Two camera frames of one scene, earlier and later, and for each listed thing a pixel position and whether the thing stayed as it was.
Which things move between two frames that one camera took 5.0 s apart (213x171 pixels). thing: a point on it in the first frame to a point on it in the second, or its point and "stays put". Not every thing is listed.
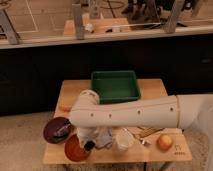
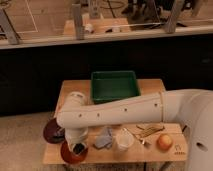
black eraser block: (89, 145) to (78, 148)
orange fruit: (164, 142) stays put
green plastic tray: (115, 86) stays put
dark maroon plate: (56, 130) stays put
